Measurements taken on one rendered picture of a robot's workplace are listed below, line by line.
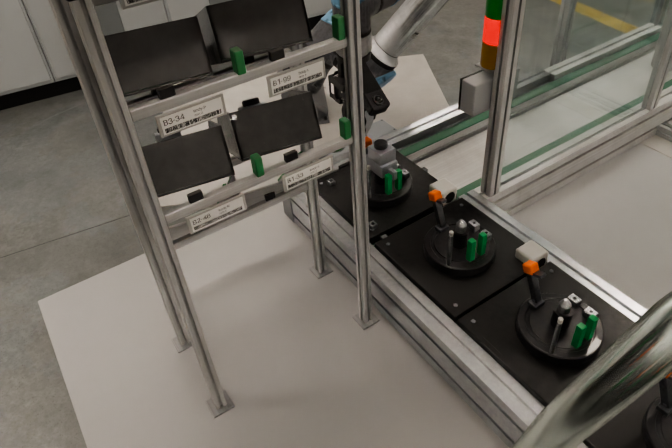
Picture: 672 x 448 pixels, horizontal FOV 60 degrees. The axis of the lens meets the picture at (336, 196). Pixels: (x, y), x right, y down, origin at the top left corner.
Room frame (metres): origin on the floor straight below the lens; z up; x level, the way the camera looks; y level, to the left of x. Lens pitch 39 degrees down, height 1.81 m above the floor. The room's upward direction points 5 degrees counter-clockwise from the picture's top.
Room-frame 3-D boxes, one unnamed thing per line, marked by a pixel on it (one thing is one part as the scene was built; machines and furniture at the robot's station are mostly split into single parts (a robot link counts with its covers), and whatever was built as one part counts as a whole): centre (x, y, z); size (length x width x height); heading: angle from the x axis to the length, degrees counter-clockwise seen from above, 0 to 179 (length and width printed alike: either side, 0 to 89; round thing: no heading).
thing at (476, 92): (1.04, -0.33, 1.29); 0.12 x 0.05 x 0.25; 120
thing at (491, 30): (1.04, -0.33, 1.33); 0.05 x 0.05 x 0.05
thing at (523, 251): (0.82, -0.24, 1.01); 0.24 x 0.24 x 0.13; 30
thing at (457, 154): (1.17, -0.38, 0.91); 0.84 x 0.28 x 0.10; 120
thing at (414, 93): (1.55, 0.08, 0.84); 0.90 x 0.70 x 0.03; 93
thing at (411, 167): (1.04, -0.11, 0.96); 0.24 x 0.24 x 0.02; 30
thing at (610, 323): (0.61, -0.36, 1.01); 0.24 x 0.24 x 0.13; 30
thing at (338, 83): (1.12, -0.06, 1.21); 0.09 x 0.08 x 0.12; 30
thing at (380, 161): (1.03, -0.11, 1.06); 0.08 x 0.04 x 0.07; 31
